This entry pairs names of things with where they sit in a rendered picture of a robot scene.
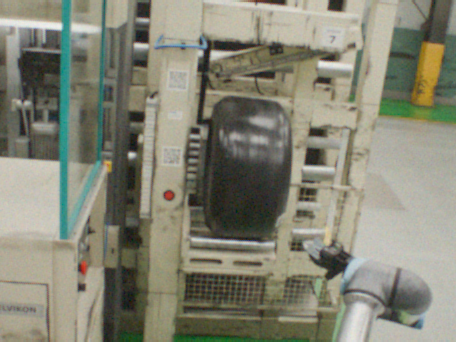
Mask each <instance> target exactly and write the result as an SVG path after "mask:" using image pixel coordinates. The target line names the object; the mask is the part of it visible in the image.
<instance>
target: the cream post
mask: <svg viewBox="0 0 456 342"><path fill-rule="evenodd" d="M202 1H203V0H165V18H164V31H163V37H164V38H163V44H162V45H164V44H181V42H186V44H192V45H199V39H200V29H201V10H202ZM197 57H198V48H185V50H180V48H162V56H161V68H160V81H159V96H158V119H157V132H156V145H155V157H154V171H153V196H152V208H151V223H150V247H149V259H148V272H147V297H146V309H145V334H144V342H173V341H174V328H175V322H176V305H177V295H178V286H179V276H180V269H179V266H180V258H181V237H182V228H183V220H184V210H185V200H186V190H187V170H188V162H189V152H190V143H191V126H192V114H193V105H194V95H195V86H196V67H197ZM168 69H175V70H184V71H189V73H188V92H187V91H178V90H168V89H167V73H168ZM169 110H170V111H179V112H182V120H180V119H170V118H168V112H169ZM162 146H166V147H183V153H182V164H181V166H172V165H162ZM166 192H171V193H172V194H173V198H172V199H166V196H165V195H166Z"/></svg>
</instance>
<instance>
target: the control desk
mask: <svg viewBox="0 0 456 342"><path fill-rule="evenodd" d="M106 185H107V165H100V167H99V169H98V171H97V174H96V177H95V178H94V180H93V183H92V186H91V187H90V189H89V193H88V194H87V196H86V198H85V202H84V203H83V205H82V209H81V210H80V212H79V214H78V218H77V219H76V221H75V222H74V226H73V228H72V230H71V234H70V235H69V237H68V239H60V220H59V161H37V160H27V159H17V158H6V157H0V342H103V328H102V327H103V302H104V283H103V276H104V267H103V266H104V256H105V209H106Z"/></svg>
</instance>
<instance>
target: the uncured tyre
mask: <svg viewBox="0 0 456 342"><path fill-rule="evenodd" d="M292 163H293V137H292V128H291V122H290V116H289V114H288V113H287V111H286V109H284V108H283V107H282V106H281V104H280V103H279V102H277V101H273V100H271V99H263V98H254V97H245V96H225V97H223V98H222V99H221V100H219V101H217V103H216V104H215V105H213V110H212V113H211V117H210V120H209V129H208V135H207V143H206V150H205V160H204V185H203V212H204V225H205V226H206V227H207V228H208V229H209V230H210V231H211V232H212V233H213V234H215V235H217V236H220V237H242V238H255V239H262V238H265V237H269V236H271V235H272V234H273V233H274V232H275V231H277V229H279V228H280V226H281V224H279V225H278V226H277V227H276V228H275V226H276V223H277V218H278V217H279V216H282V214H284V213H285V212H286V207H287V203H288V199H289V195H290V183H291V175H292Z"/></svg>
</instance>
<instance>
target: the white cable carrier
mask: <svg viewBox="0 0 456 342"><path fill-rule="evenodd" d="M147 102H149V103H158V101H157V97H154V99H150V97H148V98H147ZM146 106H147V107H146V117H145V119H146V120H145V146H144V148H145V149H144V161H143V173H142V176H143V177H142V190H141V191H142V192H141V212H143V213H151V210H149V207H150V193H151V180H152V168H153V167H152V166H153V162H154V157H153V142H154V129H155V117H156V115H155V114H156V106H148V105H146Z"/></svg>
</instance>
